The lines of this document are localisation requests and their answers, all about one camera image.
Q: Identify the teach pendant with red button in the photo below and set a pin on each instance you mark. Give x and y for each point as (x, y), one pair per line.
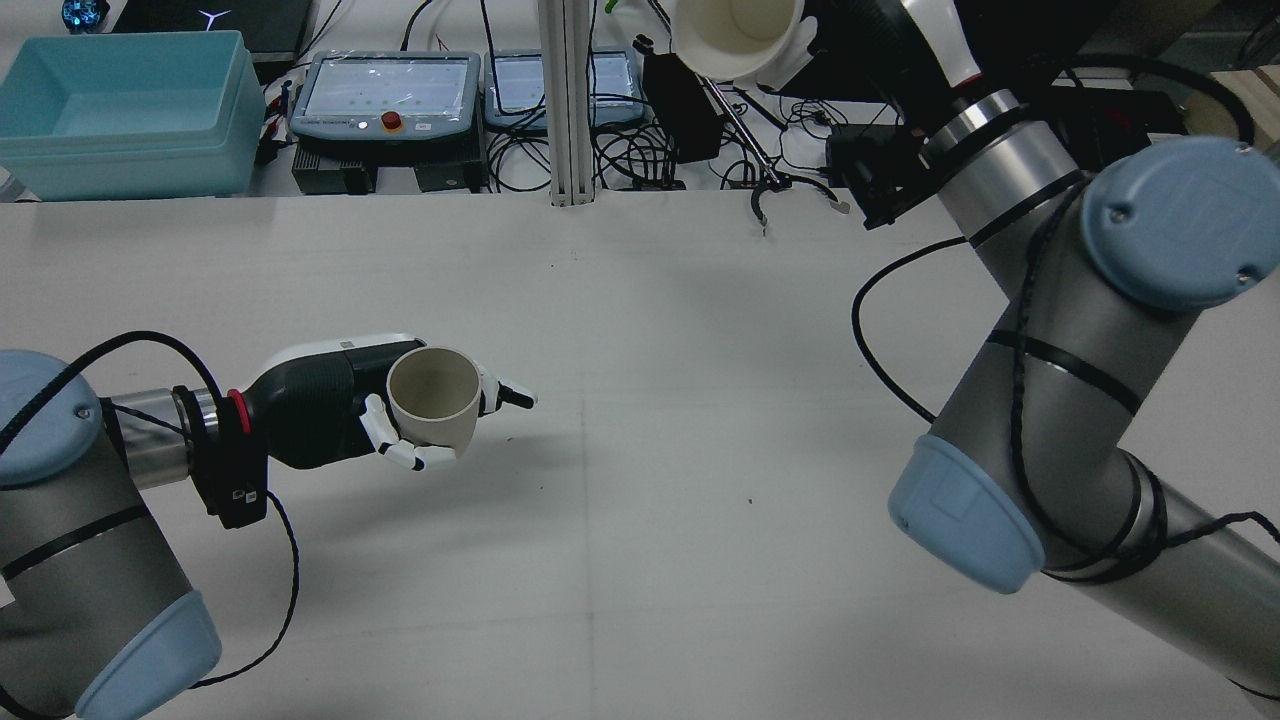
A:
(385, 95)

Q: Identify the small black box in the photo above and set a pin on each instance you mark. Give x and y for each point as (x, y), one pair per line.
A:
(450, 175)
(335, 175)

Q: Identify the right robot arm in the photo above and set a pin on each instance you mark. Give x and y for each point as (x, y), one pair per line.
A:
(1080, 330)

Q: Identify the black equipment box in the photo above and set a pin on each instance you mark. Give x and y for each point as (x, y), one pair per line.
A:
(1120, 120)

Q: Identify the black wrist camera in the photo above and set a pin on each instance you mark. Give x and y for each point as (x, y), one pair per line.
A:
(880, 180)
(235, 490)

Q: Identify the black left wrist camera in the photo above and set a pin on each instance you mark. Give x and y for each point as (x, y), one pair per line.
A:
(235, 490)

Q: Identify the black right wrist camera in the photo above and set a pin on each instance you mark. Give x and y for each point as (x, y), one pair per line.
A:
(880, 180)

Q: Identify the black laptop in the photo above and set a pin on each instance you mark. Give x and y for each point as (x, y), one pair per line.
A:
(250, 25)

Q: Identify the black power adapter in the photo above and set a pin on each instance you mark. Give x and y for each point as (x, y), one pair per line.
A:
(685, 110)

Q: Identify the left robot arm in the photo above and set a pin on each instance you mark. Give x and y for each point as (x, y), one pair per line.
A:
(70, 560)

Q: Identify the white paper cup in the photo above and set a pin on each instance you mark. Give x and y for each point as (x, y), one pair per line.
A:
(735, 40)

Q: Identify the teach pendant without button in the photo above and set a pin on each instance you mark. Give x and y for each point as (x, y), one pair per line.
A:
(620, 85)

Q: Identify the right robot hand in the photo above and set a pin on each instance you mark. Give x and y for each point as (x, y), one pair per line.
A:
(880, 50)

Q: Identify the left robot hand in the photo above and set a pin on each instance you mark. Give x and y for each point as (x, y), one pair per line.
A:
(310, 410)

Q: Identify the beige ceramic cup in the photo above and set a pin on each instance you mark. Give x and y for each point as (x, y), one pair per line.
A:
(440, 415)

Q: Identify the shiny blue object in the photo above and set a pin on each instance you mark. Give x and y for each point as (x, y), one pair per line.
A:
(85, 12)

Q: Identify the light wooden board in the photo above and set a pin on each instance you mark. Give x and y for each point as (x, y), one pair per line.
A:
(1250, 100)

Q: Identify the turquoise plastic bin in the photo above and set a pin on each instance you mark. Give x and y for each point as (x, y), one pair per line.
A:
(130, 120)

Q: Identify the aluminium profile post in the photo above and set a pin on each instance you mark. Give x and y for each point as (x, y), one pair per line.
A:
(568, 120)

